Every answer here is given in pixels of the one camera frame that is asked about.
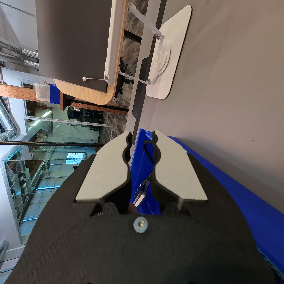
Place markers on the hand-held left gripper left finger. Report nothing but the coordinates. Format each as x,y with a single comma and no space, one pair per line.
106,173

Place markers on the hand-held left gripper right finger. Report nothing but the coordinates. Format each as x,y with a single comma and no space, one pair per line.
177,175

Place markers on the blue plastic bin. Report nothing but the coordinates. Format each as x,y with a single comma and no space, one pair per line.
221,177

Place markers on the black thin rod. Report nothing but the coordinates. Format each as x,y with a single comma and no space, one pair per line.
44,143

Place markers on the dark grey bar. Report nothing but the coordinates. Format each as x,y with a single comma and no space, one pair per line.
139,88

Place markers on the black office chair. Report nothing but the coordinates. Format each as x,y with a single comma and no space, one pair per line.
124,75

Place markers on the white base board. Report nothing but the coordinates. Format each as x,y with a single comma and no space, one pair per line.
177,44

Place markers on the wooden board with dark panel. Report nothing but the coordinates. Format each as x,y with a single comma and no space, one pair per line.
73,40

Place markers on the silver air duct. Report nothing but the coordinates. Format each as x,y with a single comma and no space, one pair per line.
6,124

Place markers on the clear round mount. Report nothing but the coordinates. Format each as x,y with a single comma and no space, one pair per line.
162,57

